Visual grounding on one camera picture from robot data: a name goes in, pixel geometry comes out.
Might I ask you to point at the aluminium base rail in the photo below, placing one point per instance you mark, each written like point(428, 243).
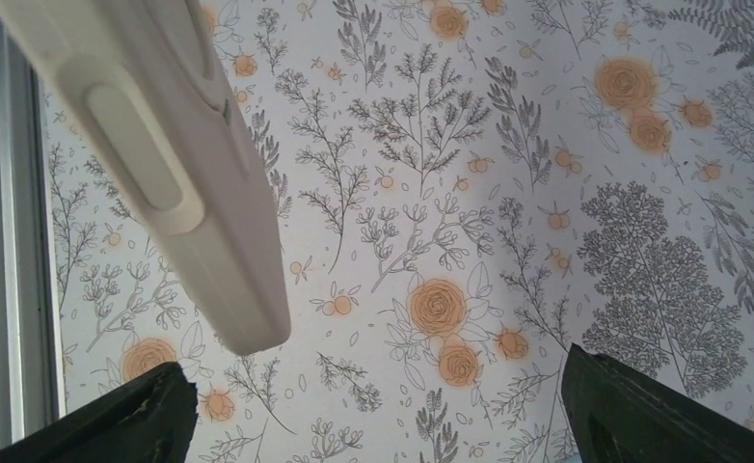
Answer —
point(29, 386)

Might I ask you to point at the floral patterned table mat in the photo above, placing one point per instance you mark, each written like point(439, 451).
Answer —
point(465, 189)

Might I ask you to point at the black smartphone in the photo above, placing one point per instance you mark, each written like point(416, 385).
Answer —
point(144, 83)

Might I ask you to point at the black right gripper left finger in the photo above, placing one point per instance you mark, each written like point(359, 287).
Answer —
point(151, 418)

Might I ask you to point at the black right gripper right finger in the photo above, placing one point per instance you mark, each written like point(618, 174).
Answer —
point(618, 414)

